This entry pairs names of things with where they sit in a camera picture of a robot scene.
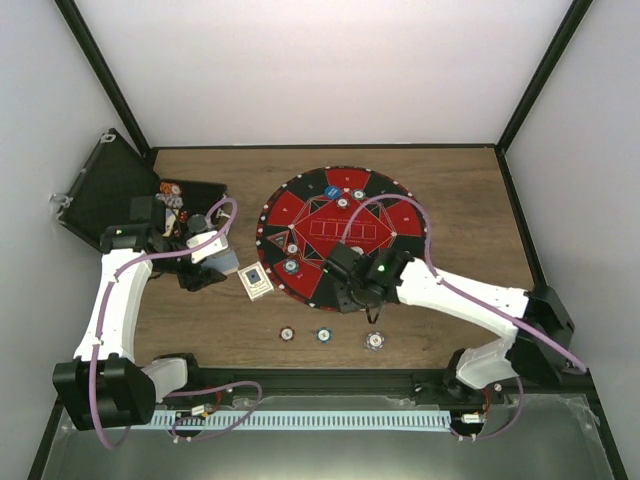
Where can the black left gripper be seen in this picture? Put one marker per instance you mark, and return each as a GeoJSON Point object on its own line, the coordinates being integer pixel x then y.
{"type": "Point", "coordinates": [198, 279]}

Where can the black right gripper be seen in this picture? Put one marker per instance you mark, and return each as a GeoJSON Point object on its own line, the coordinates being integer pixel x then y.
{"type": "Point", "coordinates": [346, 304]}

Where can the blue white poker chip stack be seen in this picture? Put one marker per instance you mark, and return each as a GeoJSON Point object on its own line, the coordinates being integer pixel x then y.
{"type": "Point", "coordinates": [374, 341]}

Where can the blue patterned card deck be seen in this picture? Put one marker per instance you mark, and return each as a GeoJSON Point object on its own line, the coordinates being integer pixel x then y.
{"type": "Point", "coordinates": [226, 263]}

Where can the teal poker chip stack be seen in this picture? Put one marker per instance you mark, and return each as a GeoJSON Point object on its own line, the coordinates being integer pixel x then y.
{"type": "Point", "coordinates": [324, 335]}

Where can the brown poker chip stack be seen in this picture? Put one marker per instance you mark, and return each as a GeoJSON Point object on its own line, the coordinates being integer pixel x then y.
{"type": "Point", "coordinates": [287, 334]}

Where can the single teal poker chip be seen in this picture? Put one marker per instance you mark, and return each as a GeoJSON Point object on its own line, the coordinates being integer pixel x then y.
{"type": "Point", "coordinates": [290, 266]}

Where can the blue dealer button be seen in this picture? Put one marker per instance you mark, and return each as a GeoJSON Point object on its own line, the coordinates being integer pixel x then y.
{"type": "Point", "coordinates": [333, 192]}

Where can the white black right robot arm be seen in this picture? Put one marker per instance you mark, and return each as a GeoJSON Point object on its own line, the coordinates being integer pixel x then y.
{"type": "Point", "coordinates": [532, 328]}

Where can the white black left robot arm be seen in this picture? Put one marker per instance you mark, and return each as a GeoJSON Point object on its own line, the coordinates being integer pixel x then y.
{"type": "Point", "coordinates": [101, 386]}

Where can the white playing card box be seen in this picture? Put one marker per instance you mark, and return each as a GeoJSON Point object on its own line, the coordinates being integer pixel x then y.
{"type": "Point", "coordinates": [255, 281]}

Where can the grey striped chips in case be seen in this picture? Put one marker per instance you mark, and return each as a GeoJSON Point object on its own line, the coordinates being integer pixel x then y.
{"type": "Point", "coordinates": [172, 201]}

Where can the orange chip stack in case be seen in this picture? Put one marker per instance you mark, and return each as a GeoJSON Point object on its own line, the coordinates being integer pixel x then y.
{"type": "Point", "coordinates": [170, 188]}

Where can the round red black poker mat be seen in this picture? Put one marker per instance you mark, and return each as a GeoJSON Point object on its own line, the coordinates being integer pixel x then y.
{"type": "Point", "coordinates": [299, 212]}

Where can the black poker chip case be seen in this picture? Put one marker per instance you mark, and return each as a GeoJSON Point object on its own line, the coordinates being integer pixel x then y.
{"type": "Point", "coordinates": [112, 176]}

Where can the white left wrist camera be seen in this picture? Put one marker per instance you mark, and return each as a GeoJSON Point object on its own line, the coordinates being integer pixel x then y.
{"type": "Point", "coordinates": [207, 244]}

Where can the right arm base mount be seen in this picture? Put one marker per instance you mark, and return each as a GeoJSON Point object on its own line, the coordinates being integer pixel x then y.
{"type": "Point", "coordinates": [452, 393]}

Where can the light blue slotted cable duct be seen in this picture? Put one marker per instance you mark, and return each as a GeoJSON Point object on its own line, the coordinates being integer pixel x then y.
{"type": "Point", "coordinates": [385, 420]}

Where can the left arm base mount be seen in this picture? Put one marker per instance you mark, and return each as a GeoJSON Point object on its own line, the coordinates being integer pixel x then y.
{"type": "Point", "coordinates": [192, 394]}

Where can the black aluminium frame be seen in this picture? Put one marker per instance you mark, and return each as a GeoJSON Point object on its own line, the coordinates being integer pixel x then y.
{"type": "Point", "coordinates": [368, 381]}

